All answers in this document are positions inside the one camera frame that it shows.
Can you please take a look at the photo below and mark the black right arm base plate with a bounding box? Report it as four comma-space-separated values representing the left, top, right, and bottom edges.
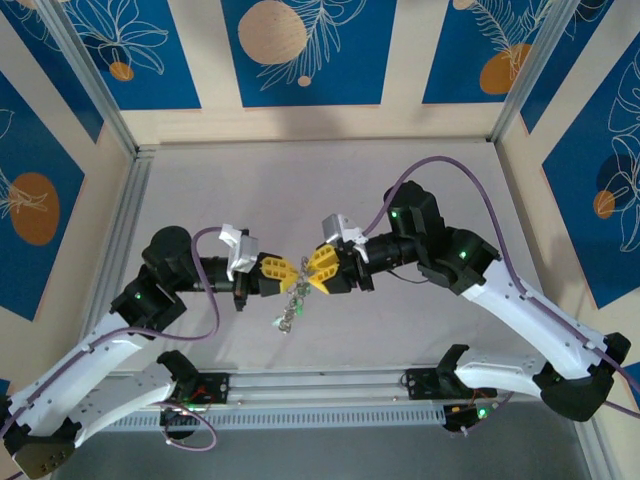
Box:
407, 367, 499, 401

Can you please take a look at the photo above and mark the aluminium side rail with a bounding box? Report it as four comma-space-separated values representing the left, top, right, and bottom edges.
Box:
82, 144, 154, 346

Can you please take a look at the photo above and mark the blue floral wall poster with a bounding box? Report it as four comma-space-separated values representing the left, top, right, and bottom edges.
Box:
542, 44, 640, 310
62, 0, 202, 111
621, 361, 640, 402
221, 0, 399, 108
519, 0, 615, 135
0, 69, 86, 322
422, 0, 559, 105
0, 0, 105, 145

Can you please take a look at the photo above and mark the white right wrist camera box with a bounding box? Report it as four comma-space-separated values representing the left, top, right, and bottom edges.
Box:
319, 213, 369, 261

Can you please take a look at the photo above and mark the aluminium frame rail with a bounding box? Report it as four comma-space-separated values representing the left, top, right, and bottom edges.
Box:
107, 360, 589, 409

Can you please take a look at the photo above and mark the aluminium frame post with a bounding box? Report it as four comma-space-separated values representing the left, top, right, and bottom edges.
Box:
37, 0, 140, 157
487, 0, 586, 145

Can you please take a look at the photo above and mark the grey slotted cable duct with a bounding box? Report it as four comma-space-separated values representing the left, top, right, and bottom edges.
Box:
107, 403, 447, 434

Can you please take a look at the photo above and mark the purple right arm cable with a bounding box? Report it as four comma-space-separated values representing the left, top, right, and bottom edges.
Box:
362, 156, 640, 437

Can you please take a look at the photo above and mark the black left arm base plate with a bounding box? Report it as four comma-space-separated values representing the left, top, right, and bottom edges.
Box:
172, 372, 231, 407

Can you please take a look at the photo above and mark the silver metal plate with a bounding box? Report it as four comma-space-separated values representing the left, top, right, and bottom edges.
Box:
271, 254, 312, 335

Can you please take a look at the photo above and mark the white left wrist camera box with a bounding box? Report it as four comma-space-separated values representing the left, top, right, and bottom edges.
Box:
218, 223, 261, 282

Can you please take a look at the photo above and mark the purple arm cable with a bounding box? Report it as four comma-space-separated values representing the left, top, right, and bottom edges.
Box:
362, 156, 640, 437
0, 226, 225, 480

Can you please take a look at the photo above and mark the black controller box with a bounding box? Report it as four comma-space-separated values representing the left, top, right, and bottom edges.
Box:
158, 402, 204, 442
442, 401, 497, 435

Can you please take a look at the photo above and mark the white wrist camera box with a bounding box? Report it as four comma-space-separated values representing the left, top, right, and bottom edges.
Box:
319, 213, 369, 261
218, 223, 261, 282

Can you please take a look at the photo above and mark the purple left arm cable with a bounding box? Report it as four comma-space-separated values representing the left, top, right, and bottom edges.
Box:
0, 226, 225, 480

